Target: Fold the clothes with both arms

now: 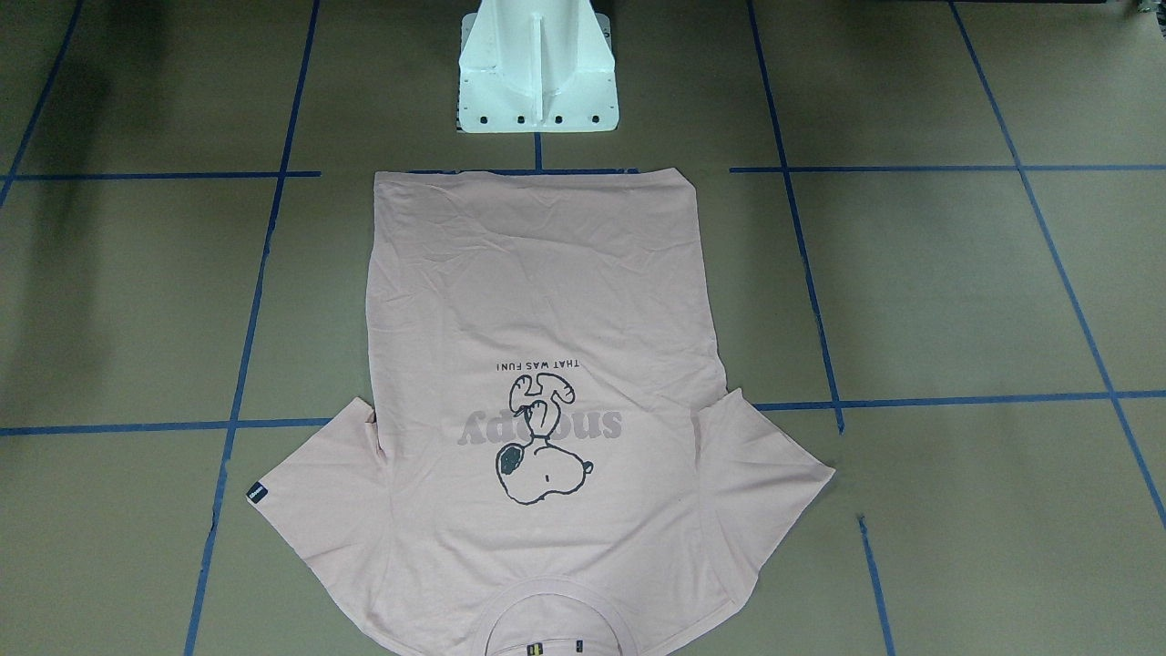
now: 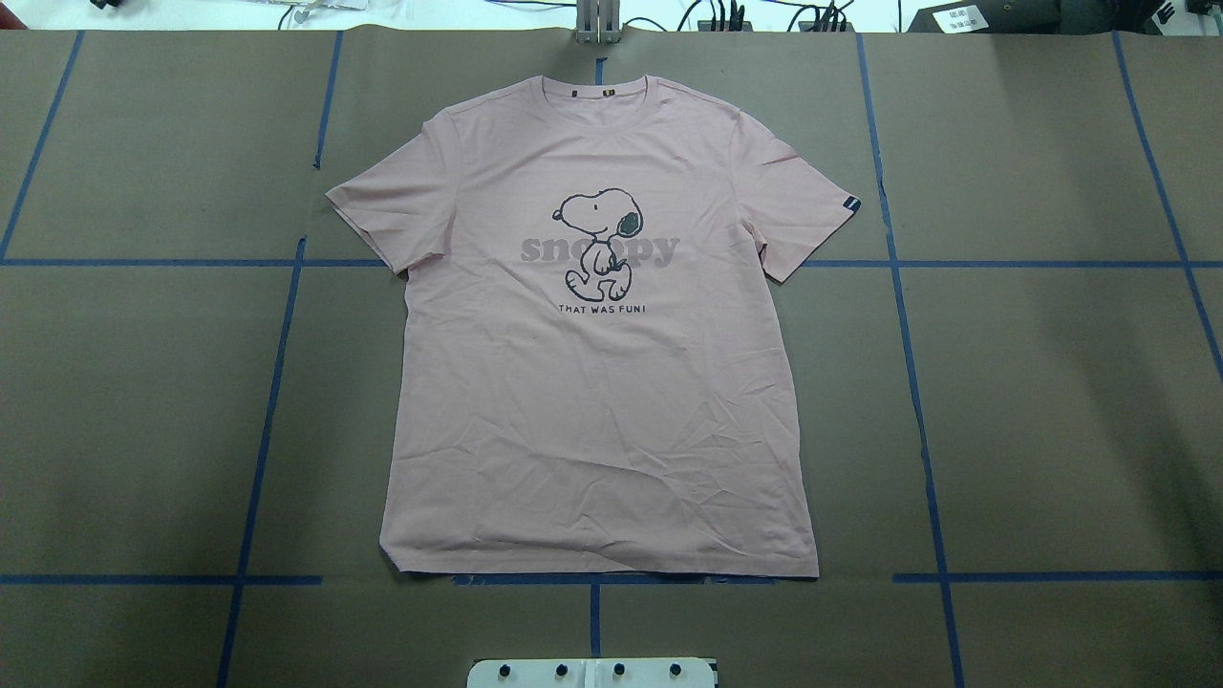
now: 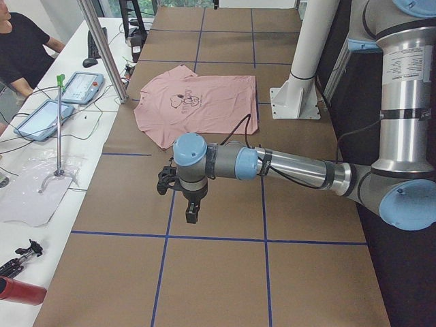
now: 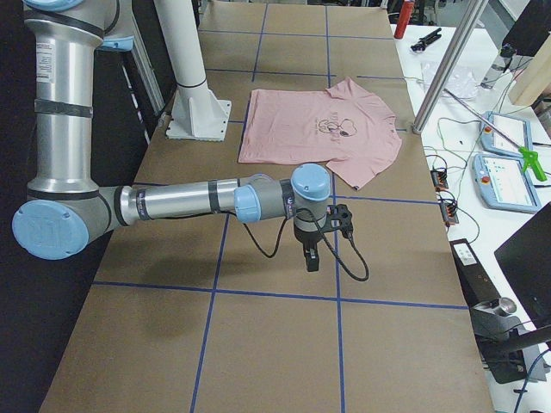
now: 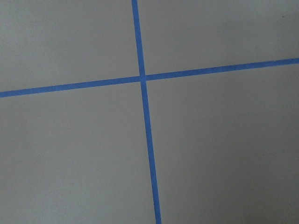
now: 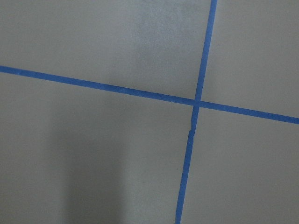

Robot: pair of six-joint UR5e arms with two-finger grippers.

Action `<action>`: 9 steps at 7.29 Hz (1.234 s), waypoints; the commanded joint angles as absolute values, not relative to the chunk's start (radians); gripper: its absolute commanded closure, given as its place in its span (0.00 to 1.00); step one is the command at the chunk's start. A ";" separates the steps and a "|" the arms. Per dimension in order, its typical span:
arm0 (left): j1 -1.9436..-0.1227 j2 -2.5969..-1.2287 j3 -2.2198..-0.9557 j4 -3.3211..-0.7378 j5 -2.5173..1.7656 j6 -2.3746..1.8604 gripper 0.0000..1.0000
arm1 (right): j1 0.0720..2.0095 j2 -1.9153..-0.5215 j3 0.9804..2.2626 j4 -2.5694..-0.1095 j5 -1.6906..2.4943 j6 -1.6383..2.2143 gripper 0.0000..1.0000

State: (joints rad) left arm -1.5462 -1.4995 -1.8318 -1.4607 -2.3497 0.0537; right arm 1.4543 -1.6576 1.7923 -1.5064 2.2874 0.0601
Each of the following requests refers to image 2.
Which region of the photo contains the pink Snoopy t-shirt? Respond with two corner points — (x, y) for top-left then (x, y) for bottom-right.
(327, 75), (861, 579)

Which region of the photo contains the aluminium frame post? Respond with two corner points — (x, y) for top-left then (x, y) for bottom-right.
(575, 0), (623, 45)

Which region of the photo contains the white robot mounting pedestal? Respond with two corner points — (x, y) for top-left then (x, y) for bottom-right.
(466, 656), (719, 687)

